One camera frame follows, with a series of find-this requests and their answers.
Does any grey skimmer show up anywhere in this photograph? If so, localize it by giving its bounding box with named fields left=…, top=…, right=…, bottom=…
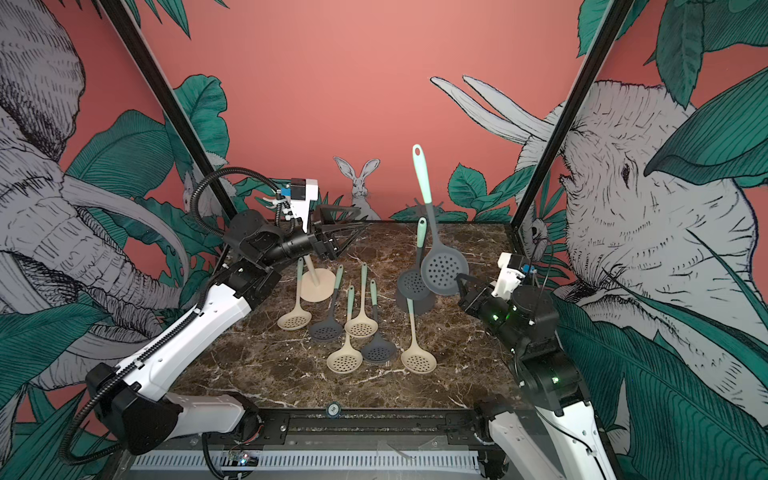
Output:
left=412, top=144, right=469, bottom=296
left=361, top=280, right=397, bottom=364
left=308, top=266, right=344, bottom=342
left=397, top=217, right=431, bottom=302

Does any beige skimmer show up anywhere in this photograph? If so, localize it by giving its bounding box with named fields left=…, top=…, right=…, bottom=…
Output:
left=345, top=263, right=378, bottom=339
left=400, top=298, right=437, bottom=374
left=326, top=286, right=363, bottom=374
left=277, top=258, right=312, bottom=331

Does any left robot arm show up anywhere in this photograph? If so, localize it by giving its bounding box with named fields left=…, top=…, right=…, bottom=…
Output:
left=58, top=167, right=367, bottom=466

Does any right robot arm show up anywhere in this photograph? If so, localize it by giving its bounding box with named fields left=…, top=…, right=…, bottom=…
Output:
left=457, top=274, right=623, bottom=479

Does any beige utensil rack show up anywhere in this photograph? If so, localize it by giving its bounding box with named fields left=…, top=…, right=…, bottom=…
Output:
left=300, top=255, right=336, bottom=303

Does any white vent strip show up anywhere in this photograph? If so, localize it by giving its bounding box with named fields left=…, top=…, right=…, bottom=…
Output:
left=131, top=450, right=480, bottom=474

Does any round front knob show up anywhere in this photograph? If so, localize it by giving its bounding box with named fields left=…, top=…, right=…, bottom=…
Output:
left=326, top=402, right=341, bottom=418

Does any small circuit board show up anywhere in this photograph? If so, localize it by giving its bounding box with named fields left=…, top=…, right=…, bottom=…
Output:
left=226, top=451, right=259, bottom=468

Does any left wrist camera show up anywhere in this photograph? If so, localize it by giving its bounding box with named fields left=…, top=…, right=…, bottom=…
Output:
left=277, top=178, right=319, bottom=233

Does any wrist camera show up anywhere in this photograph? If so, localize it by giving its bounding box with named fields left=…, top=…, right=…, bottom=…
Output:
left=277, top=178, right=319, bottom=233
left=491, top=252, right=535, bottom=300

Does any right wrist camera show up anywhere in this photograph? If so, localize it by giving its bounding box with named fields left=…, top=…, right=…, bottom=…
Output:
left=491, top=252, right=535, bottom=300

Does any left black frame post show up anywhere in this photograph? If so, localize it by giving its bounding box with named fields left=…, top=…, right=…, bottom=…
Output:
left=93, top=1, right=236, bottom=220

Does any black frame post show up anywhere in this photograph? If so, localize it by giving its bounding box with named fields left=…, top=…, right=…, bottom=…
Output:
left=509, top=0, right=633, bottom=232
left=93, top=1, right=236, bottom=220

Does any black front rail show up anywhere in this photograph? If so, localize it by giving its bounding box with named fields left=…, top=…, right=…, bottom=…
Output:
left=249, top=408, right=490, bottom=449

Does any right black frame post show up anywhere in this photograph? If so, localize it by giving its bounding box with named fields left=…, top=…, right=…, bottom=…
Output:
left=509, top=0, right=633, bottom=232

